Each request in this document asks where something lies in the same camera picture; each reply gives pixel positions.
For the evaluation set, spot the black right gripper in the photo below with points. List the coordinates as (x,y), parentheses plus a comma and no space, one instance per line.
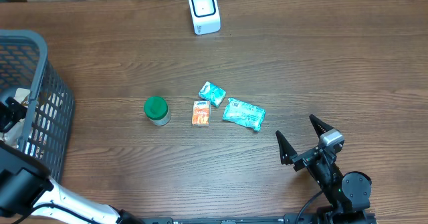
(288,154)

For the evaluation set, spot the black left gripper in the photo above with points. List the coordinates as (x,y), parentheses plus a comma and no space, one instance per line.
(9,109)

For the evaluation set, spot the teal wet wipes pack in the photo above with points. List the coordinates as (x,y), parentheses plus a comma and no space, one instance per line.
(244,114)

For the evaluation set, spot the teal tissue pack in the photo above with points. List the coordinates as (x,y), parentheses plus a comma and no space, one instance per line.
(211,92)

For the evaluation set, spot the orange tissue pack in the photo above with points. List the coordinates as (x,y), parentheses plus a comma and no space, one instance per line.
(201,113)

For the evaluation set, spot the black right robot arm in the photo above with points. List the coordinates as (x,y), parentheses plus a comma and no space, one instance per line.
(342,198)

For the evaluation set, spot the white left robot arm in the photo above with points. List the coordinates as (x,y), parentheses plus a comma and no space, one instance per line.
(27,188)

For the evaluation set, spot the white barcode scanner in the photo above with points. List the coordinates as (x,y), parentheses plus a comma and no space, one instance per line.
(205,16)

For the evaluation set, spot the grey plastic basket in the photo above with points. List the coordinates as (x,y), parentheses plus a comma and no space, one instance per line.
(28,77)

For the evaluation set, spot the green lid jar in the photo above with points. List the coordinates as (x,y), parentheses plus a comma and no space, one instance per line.
(157,110)

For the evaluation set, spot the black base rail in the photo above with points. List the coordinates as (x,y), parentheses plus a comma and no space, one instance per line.
(261,220)

